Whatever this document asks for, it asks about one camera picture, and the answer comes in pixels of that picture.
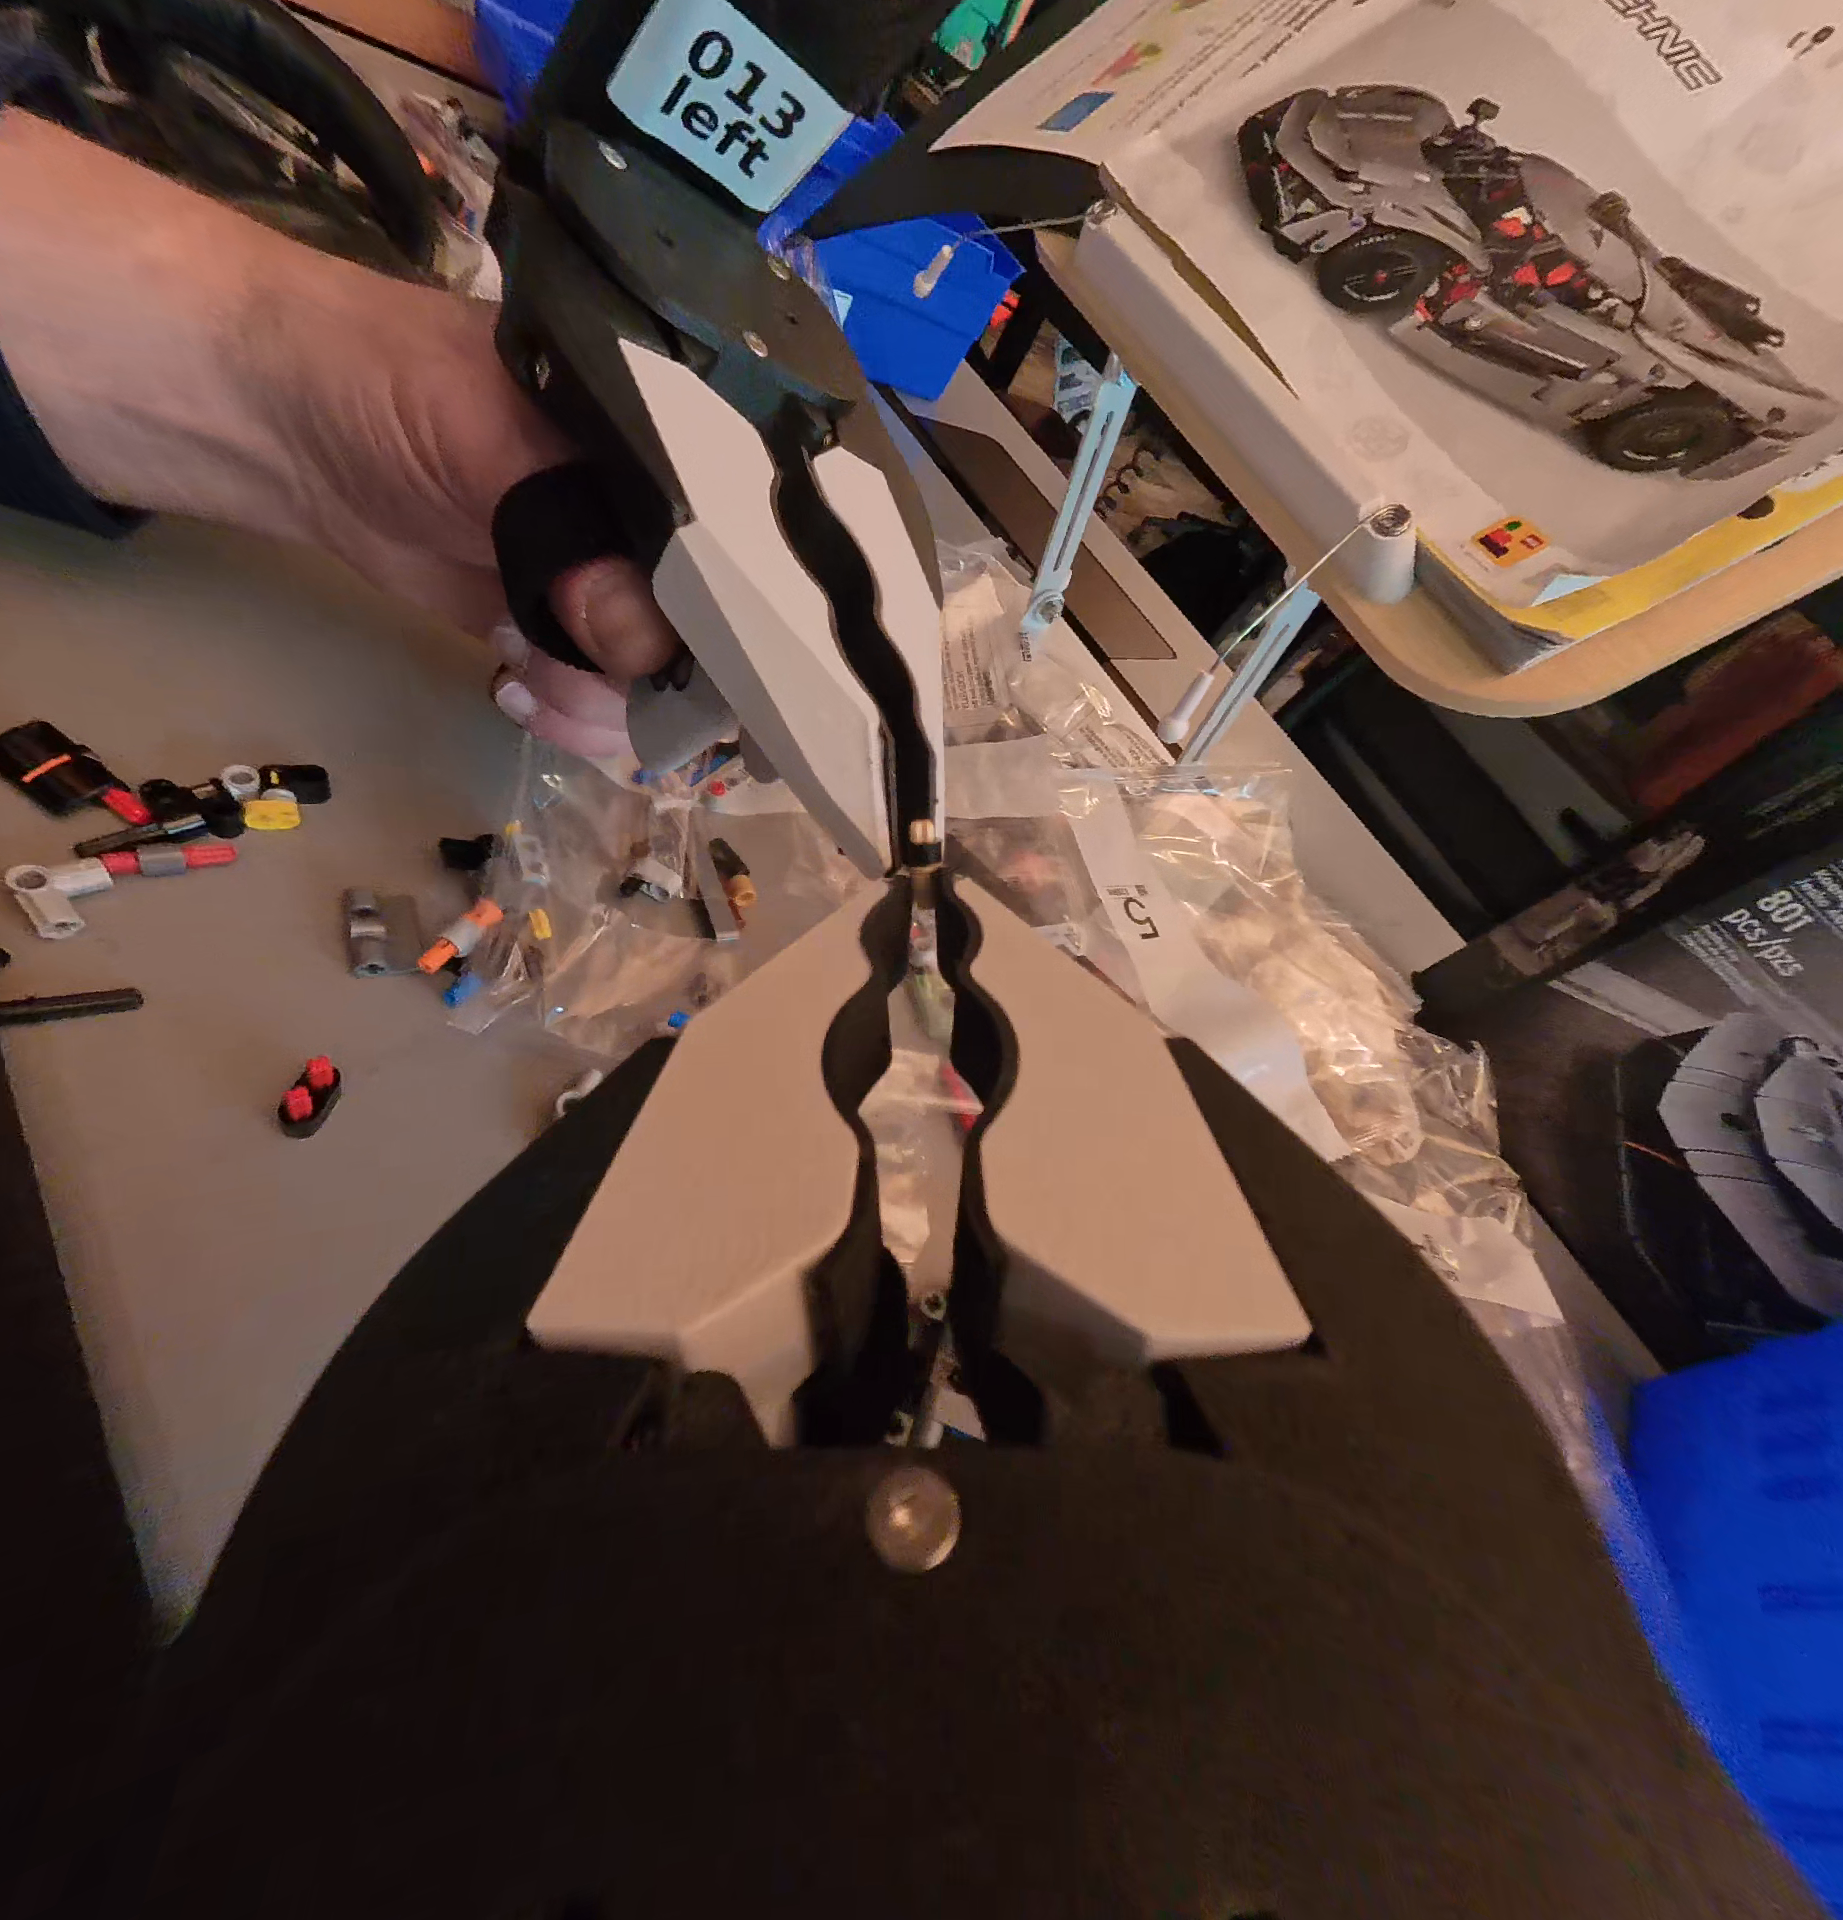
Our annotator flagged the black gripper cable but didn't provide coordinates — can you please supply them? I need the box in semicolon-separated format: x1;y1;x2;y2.
42;0;450;288

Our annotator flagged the person's left hand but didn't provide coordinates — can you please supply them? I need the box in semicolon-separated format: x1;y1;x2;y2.
0;108;686;769

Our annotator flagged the blue plastic bin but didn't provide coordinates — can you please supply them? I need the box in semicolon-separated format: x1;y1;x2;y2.
756;112;1030;405
1581;1317;1843;1920

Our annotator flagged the small clear bag of pins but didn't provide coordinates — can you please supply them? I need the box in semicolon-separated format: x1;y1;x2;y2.
444;733;1014;1292

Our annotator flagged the dark grey connector block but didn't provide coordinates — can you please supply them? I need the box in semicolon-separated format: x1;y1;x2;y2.
343;887;424;979

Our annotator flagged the pile of clear parts bags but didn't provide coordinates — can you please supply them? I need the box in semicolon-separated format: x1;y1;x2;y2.
927;538;1629;1518

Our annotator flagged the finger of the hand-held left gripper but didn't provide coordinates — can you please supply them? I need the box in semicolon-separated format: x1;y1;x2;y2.
616;339;911;883
796;443;948;872

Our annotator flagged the yellow-edged booklet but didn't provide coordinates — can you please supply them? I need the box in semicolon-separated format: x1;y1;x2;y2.
1423;441;1843;677

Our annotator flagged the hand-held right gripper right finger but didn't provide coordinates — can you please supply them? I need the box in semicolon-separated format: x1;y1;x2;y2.
938;868;1316;1453

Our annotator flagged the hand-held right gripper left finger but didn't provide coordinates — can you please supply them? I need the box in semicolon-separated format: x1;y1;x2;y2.
525;878;926;1453

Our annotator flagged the white lego instruction booklet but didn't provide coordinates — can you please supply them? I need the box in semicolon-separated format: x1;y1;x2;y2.
802;0;1843;579

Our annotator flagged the black studded mat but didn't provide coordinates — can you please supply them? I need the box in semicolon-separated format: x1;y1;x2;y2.
0;900;188;1920

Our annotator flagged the dark lego set box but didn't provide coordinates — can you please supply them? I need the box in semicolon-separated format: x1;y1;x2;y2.
1411;816;1843;1358

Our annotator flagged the light grey angle connector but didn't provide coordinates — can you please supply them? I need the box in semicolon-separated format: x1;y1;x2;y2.
2;858;116;943

